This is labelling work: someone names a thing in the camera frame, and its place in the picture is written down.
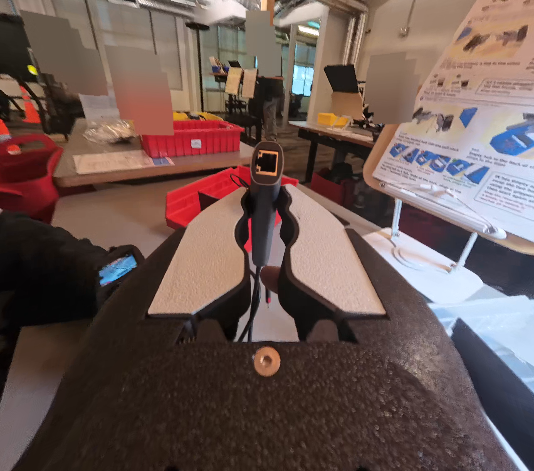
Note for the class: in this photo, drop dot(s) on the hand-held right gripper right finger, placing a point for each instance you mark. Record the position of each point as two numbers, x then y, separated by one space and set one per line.
329 266

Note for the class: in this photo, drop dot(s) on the orange traffic cone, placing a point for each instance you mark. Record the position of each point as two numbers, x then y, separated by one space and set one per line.
30 104

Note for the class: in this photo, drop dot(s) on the red plastic bin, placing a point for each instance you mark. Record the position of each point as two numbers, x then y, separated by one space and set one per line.
187 200

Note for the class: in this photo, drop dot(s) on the grey work table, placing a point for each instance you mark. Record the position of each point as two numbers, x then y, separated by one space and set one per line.
71 146

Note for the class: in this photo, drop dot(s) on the white paper sheets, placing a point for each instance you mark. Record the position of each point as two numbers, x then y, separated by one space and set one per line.
112 162

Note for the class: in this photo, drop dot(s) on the black foam pad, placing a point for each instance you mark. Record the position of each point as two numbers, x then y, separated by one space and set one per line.
492 362

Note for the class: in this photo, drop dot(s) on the yellow plastic bin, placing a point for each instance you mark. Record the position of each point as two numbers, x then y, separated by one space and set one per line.
331 119
196 116

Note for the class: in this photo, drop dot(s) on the person's right hand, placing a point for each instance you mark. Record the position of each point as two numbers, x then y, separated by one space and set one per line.
273 279

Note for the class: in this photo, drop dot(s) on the tan document board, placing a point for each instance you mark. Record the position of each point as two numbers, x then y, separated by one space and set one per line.
249 83
233 81

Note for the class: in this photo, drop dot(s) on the clear plastic bag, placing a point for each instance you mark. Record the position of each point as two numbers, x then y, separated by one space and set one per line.
108 131

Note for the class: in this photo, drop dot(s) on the person's left forearm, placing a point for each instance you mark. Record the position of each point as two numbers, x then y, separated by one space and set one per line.
41 271

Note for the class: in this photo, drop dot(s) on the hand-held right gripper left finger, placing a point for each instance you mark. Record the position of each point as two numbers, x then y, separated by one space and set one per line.
200 266

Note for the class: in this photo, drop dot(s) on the red bag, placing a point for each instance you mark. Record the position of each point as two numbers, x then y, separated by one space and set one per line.
333 187

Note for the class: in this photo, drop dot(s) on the wooden desk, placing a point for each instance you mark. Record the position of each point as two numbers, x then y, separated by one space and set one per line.
333 133

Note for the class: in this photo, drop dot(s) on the large red ribbed crate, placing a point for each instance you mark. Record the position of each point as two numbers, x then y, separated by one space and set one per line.
192 141

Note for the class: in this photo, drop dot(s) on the clear plastic box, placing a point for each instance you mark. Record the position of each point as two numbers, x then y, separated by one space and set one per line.
492 312

